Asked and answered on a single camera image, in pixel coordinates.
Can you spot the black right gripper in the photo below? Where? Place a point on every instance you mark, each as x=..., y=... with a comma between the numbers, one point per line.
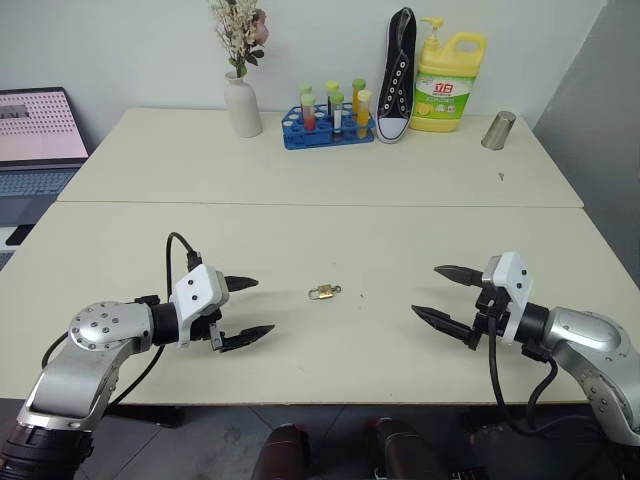
x=492, y=305

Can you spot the blue test tube rack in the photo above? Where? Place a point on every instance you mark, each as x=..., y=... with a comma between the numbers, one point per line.
x=300, y=137

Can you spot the green-capped tube, red liquid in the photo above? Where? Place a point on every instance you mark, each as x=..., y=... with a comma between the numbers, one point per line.
x=308, y=112

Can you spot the yellow detergent pump bottle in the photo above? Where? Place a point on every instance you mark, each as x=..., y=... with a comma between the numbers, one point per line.
x=445, y=95

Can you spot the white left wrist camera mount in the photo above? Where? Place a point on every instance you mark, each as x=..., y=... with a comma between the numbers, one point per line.
x=197, y=292

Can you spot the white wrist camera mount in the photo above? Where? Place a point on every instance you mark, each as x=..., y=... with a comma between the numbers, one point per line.
x=517, y=290
x=197, y=292

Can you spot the black smartphone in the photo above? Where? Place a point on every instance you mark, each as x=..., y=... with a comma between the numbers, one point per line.
x=20, y=235

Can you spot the yellow-capped tube, orange liquid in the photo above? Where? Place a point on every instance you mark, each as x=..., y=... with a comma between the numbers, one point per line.
x=364, y=112

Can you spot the small brass padlock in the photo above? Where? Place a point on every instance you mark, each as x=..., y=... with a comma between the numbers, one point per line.
x=325, y=292

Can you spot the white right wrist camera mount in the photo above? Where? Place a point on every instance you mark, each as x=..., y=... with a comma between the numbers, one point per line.
x=517, y=290

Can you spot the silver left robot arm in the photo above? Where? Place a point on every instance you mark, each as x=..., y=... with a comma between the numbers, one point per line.
x=90, y=350

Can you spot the stainless steel cup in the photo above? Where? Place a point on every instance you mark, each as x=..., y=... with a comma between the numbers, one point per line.
x=498, y=131

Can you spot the black canvas sneaker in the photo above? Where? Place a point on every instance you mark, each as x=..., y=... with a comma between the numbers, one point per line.
x=397, y=90

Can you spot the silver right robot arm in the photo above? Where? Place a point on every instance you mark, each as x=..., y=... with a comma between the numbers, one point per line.
x=585, y=335

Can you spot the dried flower bouquet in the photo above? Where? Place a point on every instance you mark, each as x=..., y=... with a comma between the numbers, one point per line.
x=240, y=35

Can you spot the white ceramic vase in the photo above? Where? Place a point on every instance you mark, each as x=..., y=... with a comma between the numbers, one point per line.
x=244, y=112

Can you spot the green-capped test tube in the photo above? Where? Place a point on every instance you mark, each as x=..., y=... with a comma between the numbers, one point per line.
x=305, y=89

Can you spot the grey laptop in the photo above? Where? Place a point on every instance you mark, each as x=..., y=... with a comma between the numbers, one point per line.
x=35, y=135

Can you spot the green-capped tube, orange liquid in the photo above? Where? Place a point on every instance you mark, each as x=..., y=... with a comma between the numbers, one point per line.
x=358, y=83

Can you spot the yellow-green-capped test tube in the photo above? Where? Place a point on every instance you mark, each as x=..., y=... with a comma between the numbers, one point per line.
x=332, y=86

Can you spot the dark rounded shape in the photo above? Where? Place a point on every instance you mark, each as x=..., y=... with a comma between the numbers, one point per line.
x=400, y=450
x=282, y=455

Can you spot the green-capped tube, white label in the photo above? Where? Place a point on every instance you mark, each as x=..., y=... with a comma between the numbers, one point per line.
x=338, y=115

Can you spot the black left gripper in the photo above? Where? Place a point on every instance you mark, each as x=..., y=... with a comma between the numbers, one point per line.
x=202, y=327

